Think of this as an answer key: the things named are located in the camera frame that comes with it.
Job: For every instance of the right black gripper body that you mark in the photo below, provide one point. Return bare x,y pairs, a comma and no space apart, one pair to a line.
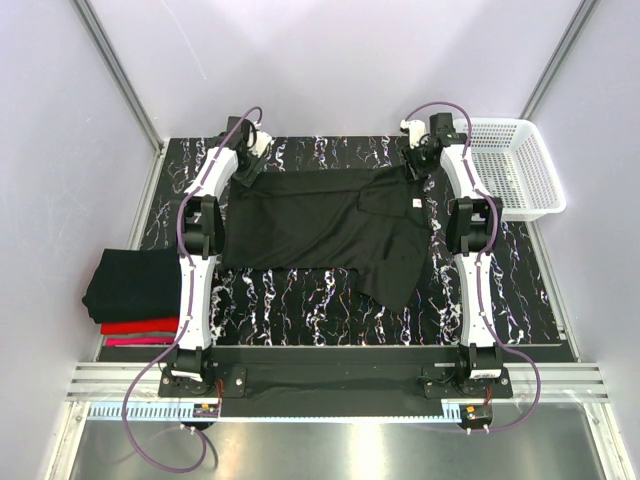
418,160

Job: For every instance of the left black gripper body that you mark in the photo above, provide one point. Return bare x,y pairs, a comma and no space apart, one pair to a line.
248,169

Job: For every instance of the black t shirt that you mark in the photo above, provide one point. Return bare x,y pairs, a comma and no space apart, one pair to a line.
369,221
134,285

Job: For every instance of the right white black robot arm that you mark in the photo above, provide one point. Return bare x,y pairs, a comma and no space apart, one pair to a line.
471,236

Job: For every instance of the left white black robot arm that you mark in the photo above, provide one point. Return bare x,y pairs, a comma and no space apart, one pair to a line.
236,154

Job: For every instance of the black marble pattern mat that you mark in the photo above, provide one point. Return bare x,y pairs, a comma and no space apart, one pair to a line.
321,307

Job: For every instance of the folded black t shirt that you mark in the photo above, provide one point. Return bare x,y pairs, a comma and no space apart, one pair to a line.
134,285

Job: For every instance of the folded red t shirt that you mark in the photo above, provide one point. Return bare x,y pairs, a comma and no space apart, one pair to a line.
163,325

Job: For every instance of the folded grey t shirt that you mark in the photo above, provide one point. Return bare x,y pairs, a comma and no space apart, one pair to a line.
156,334

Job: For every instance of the folded pink t shirt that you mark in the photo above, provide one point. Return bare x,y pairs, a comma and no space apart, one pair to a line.
130,341

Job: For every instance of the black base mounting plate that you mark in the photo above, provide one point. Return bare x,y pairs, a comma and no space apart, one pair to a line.
383,356

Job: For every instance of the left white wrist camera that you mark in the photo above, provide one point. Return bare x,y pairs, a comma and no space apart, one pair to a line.
260,142

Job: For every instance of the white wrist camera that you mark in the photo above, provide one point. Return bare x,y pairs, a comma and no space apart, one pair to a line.
416,131
260,142

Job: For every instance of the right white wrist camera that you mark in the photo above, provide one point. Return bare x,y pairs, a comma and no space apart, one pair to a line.
416,131

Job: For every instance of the aluminium front rail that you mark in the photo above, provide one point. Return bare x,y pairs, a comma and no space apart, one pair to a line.
556,382

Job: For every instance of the white slotted cable duct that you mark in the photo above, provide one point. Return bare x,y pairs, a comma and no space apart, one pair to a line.
195,412

